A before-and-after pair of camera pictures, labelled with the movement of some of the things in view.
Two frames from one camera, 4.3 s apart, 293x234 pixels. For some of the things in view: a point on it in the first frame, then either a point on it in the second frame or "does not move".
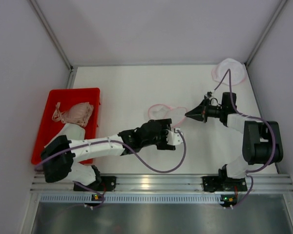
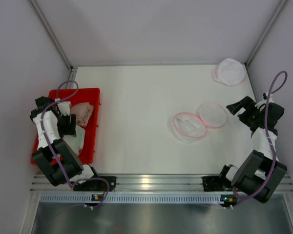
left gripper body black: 164,134 to 68,125
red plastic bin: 47,127 does not move
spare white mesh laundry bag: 238,71 does not move
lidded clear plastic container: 159,111 to 189,127
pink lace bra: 78,113 does not move
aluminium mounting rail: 257,184 does not move
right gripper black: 205,112 to 244,111
